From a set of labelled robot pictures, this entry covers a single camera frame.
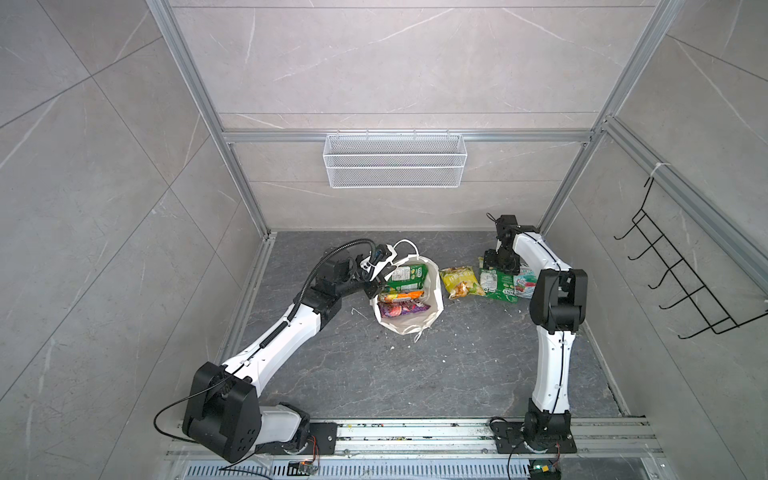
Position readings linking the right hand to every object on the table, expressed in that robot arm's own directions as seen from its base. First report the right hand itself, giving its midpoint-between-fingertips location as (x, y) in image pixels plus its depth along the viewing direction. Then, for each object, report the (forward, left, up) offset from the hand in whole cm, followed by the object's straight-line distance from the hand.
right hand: (496, 265), depth 104 cm
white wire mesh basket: (+27, +46, +26) cm, 59 cm away
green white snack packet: (-8, +32, +6) cm, 33 cm away
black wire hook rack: (-37, -28, +29) cm, 54 cm away
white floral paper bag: (-24, +31, +6) cm, 40 cm away
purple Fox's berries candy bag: (-19, +37, +5) cm, 42 cm away
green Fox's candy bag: (-7, +1, -2) cm, 7 cm away
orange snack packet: (-16, +39, +7) cm, 43 cm away
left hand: (-14, +37, +23) cm, 46 cm away
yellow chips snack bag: (-8, +14, +1) cm, 16 cm away
